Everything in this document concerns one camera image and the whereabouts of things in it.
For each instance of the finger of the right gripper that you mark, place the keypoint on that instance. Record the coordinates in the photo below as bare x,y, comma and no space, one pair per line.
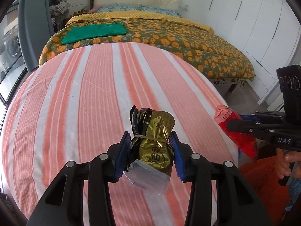
265,116
246,126

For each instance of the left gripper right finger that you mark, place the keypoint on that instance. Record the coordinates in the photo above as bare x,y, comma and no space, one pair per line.
237,203

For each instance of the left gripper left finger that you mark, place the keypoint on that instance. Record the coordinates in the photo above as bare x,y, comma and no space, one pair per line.
62,201

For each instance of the red white snack bag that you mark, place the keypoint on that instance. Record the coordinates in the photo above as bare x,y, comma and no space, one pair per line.
246,142

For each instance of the gold black tea packet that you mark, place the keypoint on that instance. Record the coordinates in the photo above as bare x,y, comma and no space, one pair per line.
150,159

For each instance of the red trash bag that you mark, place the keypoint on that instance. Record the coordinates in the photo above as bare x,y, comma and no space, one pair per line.
263,179

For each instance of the person's right hand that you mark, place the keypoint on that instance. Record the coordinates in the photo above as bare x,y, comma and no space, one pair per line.
283,161

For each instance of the orange floral green quilt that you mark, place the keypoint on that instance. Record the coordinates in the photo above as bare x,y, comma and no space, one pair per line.
195,43

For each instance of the white wardrobe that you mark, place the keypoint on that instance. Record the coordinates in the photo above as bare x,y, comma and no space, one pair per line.
266,31

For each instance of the pink striped bed sheet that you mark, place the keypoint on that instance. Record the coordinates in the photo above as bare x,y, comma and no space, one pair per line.
78,104

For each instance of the washing machine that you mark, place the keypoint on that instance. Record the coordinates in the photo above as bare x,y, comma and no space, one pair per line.
10,50

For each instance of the blue floral pillow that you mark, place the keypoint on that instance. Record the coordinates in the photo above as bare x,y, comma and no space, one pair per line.
121,7

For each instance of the folded green cloth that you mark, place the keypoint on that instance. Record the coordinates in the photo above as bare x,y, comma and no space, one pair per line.
90,31

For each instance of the pile of clothes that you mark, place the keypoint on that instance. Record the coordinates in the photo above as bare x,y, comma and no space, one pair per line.
58,7

